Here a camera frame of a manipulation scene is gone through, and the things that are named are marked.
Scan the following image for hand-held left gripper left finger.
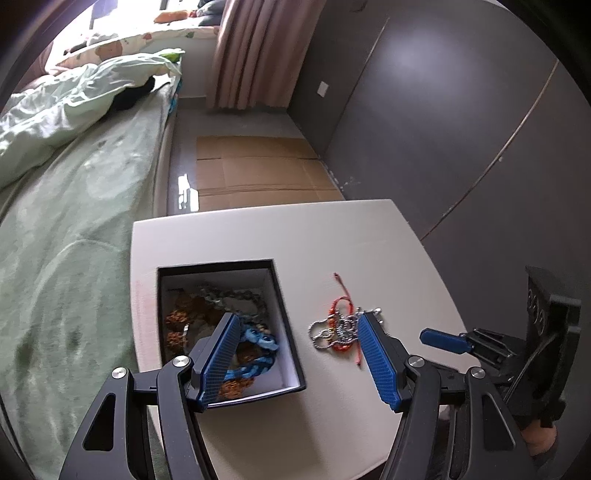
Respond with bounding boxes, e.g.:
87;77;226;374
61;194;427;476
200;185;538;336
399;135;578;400
60;313;241;480

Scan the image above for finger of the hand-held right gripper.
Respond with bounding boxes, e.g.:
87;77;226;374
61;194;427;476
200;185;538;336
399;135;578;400
419;327;527;371

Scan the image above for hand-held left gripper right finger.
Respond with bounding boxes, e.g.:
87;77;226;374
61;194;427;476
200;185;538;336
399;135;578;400
358;313;539;480

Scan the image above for blue braided bracelet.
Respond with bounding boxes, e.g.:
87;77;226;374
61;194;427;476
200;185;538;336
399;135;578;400
225;323;281;385

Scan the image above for grey chain necklace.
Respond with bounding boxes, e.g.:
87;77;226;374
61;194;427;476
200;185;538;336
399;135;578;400
199;285;265;317

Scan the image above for red cord bracelet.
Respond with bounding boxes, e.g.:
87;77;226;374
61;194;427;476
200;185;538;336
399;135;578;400
330;272;366;368

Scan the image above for silver ball chain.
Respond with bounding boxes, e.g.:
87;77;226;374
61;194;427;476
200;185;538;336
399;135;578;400
308;307;385;354

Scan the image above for black cardboard box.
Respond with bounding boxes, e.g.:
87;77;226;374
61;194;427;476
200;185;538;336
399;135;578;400
156;259;308;411

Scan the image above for person's right hand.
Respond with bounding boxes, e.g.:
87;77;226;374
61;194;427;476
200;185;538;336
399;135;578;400
521;422;557;460

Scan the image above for white low table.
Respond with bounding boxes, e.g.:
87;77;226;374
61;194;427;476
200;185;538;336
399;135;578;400
130;199;481;480

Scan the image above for green bed blanket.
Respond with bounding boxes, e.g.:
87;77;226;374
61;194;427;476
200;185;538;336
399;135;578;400
0;83;180;480

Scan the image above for brown cardboard sheet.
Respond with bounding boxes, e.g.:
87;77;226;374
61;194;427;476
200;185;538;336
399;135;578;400
196;136;345;212

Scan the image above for grey wardrobe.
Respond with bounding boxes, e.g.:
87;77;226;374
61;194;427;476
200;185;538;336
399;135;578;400
286;0;591;333

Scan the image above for blue cartoon bed sheet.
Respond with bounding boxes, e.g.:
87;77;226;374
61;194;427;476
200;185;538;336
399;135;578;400
167;78;182;117

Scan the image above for black item under duvet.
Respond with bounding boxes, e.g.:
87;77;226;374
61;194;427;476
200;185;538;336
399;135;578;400
113;76;157;112

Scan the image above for light green duvet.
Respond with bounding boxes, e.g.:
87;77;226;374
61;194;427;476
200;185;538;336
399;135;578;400
0;52;185;190

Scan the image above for pink curtain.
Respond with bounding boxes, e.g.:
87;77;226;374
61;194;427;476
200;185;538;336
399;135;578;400
205;0;327;112

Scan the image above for printed window seat cushion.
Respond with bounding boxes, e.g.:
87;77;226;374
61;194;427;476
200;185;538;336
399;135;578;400
54;25;223;70

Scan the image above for dark pillows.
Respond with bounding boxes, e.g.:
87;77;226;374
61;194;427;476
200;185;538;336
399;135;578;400
196;0;228;18

